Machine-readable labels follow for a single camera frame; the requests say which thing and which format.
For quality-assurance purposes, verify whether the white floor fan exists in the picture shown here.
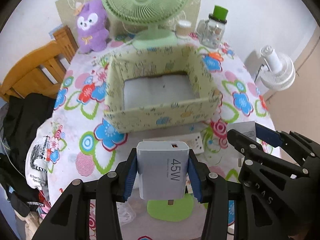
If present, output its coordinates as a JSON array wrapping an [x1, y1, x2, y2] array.
[[258, 45, 296, 91]]

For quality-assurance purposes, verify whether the green oval case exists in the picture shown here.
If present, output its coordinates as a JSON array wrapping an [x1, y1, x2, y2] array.
[[147, 194, 194, 222]]

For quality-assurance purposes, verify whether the small white charger block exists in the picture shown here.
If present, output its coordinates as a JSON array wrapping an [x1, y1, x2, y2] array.
[[226, 121, 258, 167]]

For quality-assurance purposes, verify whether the purple plush toy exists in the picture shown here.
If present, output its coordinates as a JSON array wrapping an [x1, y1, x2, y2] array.
[[76, 0, 109, 54]]

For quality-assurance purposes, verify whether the glass jar with green lid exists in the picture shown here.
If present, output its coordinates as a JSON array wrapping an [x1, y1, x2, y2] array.
[[196, 5, 228, 49]]

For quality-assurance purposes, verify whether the white remote control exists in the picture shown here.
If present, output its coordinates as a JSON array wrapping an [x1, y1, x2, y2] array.
[[143, 132, 204, 155]]

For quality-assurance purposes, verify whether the white 45W charger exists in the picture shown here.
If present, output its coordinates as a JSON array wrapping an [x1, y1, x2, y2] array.
[[136, 141, 190, 200]]

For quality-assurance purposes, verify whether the black clothing on chair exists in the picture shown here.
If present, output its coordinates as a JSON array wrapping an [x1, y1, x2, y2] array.
[[1, 93, 55, 217]]

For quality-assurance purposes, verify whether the cotton swab container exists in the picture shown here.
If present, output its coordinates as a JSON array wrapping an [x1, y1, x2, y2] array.
[[175, 20, 191, 38]]

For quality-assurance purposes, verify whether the clear plastic bag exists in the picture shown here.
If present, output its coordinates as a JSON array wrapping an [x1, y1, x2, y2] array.
[[117, 202, 136, 226]]

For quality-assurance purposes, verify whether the green desk fan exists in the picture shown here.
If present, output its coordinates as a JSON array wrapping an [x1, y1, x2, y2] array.
[[102, 0, 188, 50]]

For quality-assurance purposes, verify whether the wooden chair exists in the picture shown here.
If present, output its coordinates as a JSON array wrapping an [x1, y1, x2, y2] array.
[[1, 25, 78, 102]]

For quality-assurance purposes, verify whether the yellow cartoon fabric storage box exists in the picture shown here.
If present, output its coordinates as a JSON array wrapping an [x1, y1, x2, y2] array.
[[104, 45, 222, 133]]

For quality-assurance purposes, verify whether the floral tablecloth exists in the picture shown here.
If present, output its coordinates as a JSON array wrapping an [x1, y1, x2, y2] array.
[[24, 29, 282, 240]]

